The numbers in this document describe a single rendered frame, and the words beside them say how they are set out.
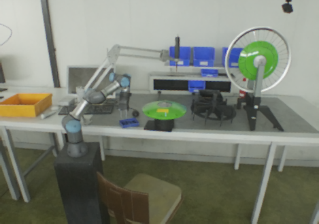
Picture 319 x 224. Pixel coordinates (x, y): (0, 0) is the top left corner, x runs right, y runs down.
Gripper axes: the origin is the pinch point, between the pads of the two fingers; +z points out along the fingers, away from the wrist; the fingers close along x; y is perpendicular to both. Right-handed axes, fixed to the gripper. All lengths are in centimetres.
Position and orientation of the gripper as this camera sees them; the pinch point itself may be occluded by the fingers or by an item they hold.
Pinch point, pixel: (123, 118)
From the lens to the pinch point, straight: 163.3
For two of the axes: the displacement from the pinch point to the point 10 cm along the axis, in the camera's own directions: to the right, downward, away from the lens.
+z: -0.9, 9.9, -1.0
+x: 9.8, 0.7, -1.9
